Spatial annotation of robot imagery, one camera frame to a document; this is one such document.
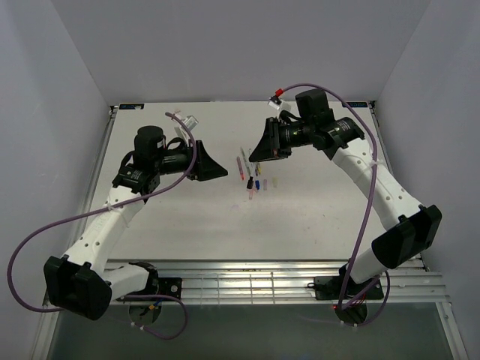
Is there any blue corner label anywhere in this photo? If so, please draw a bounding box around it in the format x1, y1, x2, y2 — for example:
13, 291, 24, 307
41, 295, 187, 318
118, 103, 145, 110
346, 101, 368, 108

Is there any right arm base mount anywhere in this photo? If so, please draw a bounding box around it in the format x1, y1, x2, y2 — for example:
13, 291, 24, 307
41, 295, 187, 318
307, 273, 384, 300

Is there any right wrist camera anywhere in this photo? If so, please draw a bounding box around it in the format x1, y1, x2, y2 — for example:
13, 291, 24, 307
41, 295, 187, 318
268, 95, 291, 115

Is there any pink highlighter pen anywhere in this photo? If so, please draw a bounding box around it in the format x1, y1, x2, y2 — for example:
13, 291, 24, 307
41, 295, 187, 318
236, 156, 245, 181

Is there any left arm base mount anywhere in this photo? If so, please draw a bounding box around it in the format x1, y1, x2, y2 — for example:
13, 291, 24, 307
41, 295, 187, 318
118, 261, 183, 299

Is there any left blue corner label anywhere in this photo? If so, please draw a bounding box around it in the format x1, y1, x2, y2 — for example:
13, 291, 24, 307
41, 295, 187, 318
118, 103, 145, 110

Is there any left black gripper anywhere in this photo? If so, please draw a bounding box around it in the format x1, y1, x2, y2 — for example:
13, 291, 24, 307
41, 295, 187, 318
154, 139, 228, 182

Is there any right blue corner label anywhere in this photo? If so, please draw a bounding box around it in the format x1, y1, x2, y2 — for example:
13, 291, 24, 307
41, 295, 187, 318
346, 101, 368, 108

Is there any aluminium rail frame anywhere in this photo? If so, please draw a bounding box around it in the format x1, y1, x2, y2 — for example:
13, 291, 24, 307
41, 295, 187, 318
41, 260, 451, 311

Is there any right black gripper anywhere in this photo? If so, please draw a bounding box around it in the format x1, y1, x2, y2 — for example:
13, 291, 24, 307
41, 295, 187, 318
249, 116, 314, 162

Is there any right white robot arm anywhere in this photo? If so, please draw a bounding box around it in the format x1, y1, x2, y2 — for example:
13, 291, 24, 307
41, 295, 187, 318
249, 83, 442, 298

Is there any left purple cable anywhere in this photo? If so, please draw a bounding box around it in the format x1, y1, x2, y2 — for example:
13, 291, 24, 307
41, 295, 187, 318
7, 111, 200, 313

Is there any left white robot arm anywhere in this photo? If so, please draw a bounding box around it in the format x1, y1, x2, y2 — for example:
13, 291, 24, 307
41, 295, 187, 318
43, 125, 228, 320

